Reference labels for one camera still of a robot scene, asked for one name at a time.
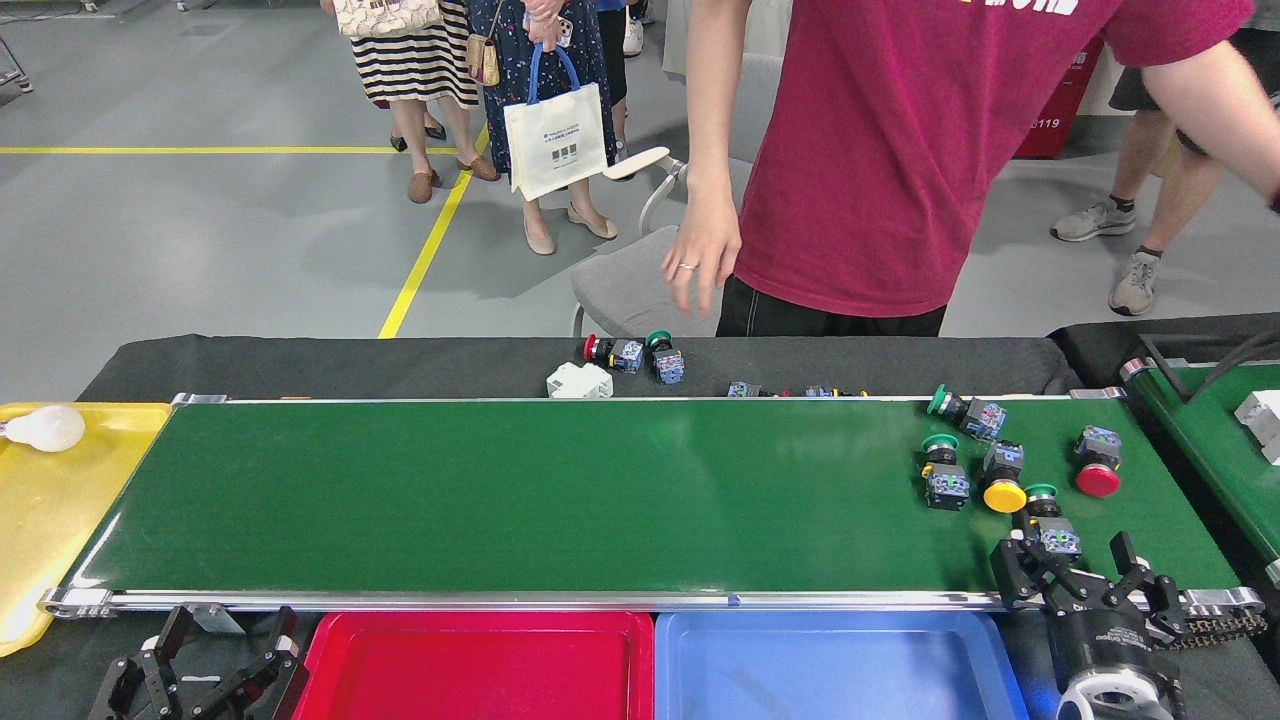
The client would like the white light bulb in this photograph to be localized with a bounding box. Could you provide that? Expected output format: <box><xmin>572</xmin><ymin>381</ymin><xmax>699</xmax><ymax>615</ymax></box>
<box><xmin>0</xmin><ymin>405</ymin><xmax>87</xmax><ymax>453</ymax></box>

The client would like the yellow plastic tray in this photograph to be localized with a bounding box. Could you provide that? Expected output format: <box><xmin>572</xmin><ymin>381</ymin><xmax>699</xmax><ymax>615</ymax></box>
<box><xmin>0</xmin><ymin>402</ymin><xmax>173</xmax><ymax>658</ymax></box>

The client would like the metal cart frame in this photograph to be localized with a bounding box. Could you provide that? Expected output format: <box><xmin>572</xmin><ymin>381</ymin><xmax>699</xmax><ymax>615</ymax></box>
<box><xmin>0</xmin><ymin>35</ymin><xmax>34</xmax><ymax>94</ymax></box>

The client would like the person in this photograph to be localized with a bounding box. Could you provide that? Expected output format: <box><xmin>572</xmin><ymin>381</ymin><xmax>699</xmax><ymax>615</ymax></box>
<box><xmin>662</xmin><ymin>0</ymin><xmax>1280</xmax><ymax>338</ymax></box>
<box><xmin>388</xmin><ymin>122</ymin><xmax>449</xmax><ymax>153</ymax></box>
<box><xmin>655</xmin><ymin>0</ymin><xmax>693</xmax><ymax>79</ymax></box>
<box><xmin>320</xmin><ymin>0</ymin><xmax>501</xmax><ymax>205</ymax></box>
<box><xmin>596</xmin><ymin>0</ymin><xmax>646</xmax><ymax>181</ymax></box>
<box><xmin>1050</xmin><ymin>30</ymin><xmax>1280</xmax><ymax>317</ymax></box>
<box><xmin>465</xmin><ymin>0</ymin><xmax>626</xmax><ymax>256</ymax></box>

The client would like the black drive chain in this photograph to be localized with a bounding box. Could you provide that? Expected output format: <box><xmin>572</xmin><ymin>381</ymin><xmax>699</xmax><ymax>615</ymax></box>
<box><xmin>1165</xmin><ymin>612</ymin><xmax>1271</xmax><ymax>651</ymax></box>

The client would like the red plastic tray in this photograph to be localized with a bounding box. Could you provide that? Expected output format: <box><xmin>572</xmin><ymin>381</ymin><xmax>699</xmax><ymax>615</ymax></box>
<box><xmin>292</xmin><ymin>610</ymin><xmax>656</xmax><ymax>720</ymax></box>

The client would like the blue plastic tray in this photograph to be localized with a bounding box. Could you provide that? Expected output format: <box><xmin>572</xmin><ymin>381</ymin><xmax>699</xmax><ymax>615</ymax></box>
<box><xmin>655</xmin><ymin>610</ymin><xmax>1031</xmax><ymax>720</ymax></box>

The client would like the white canvas tote bag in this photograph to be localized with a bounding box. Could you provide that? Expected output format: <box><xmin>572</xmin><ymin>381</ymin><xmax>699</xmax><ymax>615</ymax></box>
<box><xmin>503</xmin><ymin>45</ymin><xmax>608</xmax><ymax>202</ymax></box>

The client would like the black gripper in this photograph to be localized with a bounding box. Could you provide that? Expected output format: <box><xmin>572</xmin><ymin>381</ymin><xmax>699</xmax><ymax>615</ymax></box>
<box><xmin>990</xmin><ymin>532</ymin><xmax>1186</xmax><ymax>686</ymax></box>

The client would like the black metal frame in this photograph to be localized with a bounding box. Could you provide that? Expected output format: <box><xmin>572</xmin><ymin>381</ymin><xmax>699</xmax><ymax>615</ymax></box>
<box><xmin>1135</xmin><ymin>330</ymin><xmax>1280</xmax><ymax>403</ymax></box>

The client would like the person's right hand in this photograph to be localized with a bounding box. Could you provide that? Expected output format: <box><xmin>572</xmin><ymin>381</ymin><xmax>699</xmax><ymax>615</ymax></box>
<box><xmin>662</xmin><ymin>195</ymin><xmax>743</xmax><ymax>319</ymax></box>

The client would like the red fire extinguisher box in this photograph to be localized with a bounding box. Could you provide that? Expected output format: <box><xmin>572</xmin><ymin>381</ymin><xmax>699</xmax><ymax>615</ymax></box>
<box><xmin>1013</xmin><ymin>35</ymin><xmax>1106</xmax><ymax>159</ymax></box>

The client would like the grey office chair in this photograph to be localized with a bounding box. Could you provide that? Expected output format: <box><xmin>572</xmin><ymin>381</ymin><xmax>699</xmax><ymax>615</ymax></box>
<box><xmin>570</xmin><ymin>55</ymin><xmax>786</xmax><ymax>338</ymax></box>

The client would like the person's hand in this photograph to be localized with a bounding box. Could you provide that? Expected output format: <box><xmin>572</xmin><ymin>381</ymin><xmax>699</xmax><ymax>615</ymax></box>
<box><xmin>525</xmin><ymin>0</ymin><xmax>571</xmax><ymax>51</ymax></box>

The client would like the white circuit breaker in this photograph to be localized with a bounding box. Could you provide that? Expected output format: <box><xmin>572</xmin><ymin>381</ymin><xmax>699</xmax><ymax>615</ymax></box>
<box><xmin>1233</xmin><ymin>390</ymin><xmax>1280</xmax><ymax>466</ymax></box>
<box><xmin>546</xmin><ymin>362</ymin><xmax>614</xmax><ymax>400</ymax></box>

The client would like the green conveyor belt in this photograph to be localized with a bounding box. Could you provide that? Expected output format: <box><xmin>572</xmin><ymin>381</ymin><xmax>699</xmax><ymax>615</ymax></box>
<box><xmin>1120</xmin><ymin>355</ymin><xmax>1280</xmax><ymax>591</ymax></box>
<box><xmin>38</xmin><ymin>388</ymin><xmax>1269</xmax><ymax>616</ymax></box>

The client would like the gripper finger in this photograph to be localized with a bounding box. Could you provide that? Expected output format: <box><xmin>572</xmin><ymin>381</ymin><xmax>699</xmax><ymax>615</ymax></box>
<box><xmin>200</xmin><ymin>635</ymin><xmax>311</xmax><ymax>720</ymax></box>
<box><xmin>88</xmin><ymin>605</ymin><xmax>196</xmax><ymax>720</ymax></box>

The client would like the small tan handbag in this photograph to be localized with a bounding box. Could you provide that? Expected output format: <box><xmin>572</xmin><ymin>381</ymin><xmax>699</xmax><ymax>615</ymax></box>
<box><xmin>466</xmin><ymin>0</ymin><xmax>501</xmax><ymax>87</ymax></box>

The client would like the yellow push button switch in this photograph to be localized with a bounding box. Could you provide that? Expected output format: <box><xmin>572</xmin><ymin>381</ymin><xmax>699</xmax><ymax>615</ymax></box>
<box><xmin>982</xmin><ymin>441</ymin><xmax>1029</xmax><ymax>515</ymax></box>

